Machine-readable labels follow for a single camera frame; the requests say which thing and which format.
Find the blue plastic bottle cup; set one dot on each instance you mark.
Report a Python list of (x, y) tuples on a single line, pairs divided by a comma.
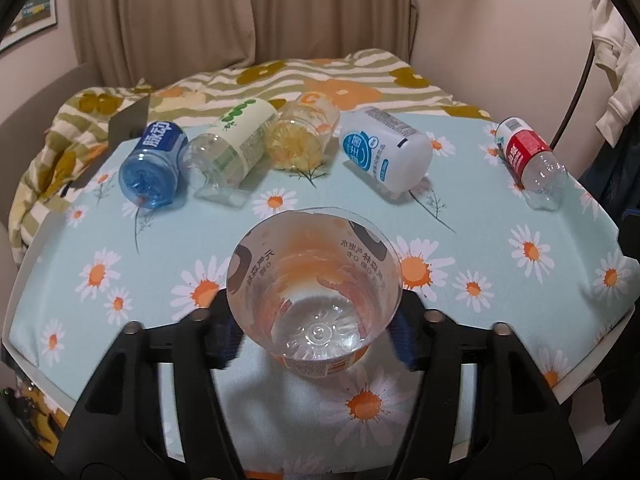
[(150, 165)]

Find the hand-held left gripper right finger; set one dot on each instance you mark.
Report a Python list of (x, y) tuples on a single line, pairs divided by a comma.
[(401, 340)]

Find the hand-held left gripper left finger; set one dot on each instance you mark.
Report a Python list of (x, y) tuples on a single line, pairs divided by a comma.
[(226, 342)]

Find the white hanging garment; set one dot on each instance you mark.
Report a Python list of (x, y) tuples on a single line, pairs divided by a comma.
[(615, 65)]

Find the clear red-label bottle cup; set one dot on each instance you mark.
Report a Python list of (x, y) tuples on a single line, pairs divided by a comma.
[(530, 160)]

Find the green striped floral blanket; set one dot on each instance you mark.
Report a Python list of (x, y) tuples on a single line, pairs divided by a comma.
[(300, 77)]

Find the beige curtain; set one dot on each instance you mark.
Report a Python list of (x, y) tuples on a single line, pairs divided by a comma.
[(240, 15)]

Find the white blue-label bottle cup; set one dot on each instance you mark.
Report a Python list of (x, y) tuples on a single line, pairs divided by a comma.
[(387, 147)]

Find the clear bottle with yellow-orange label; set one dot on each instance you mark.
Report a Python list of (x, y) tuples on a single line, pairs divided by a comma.
[(300, 132)]

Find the black metal rack pole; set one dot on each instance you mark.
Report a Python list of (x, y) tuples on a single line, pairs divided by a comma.
[(575, 95)]

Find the clear bottle with orange label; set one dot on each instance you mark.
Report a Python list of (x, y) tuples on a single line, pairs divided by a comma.
[(312, 280)]

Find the clear green-label bottle cup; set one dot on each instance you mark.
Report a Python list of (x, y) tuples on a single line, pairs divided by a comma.
[(232, 142)]

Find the framed wall picture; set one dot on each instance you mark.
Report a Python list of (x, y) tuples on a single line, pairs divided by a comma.
[(31, 15)]

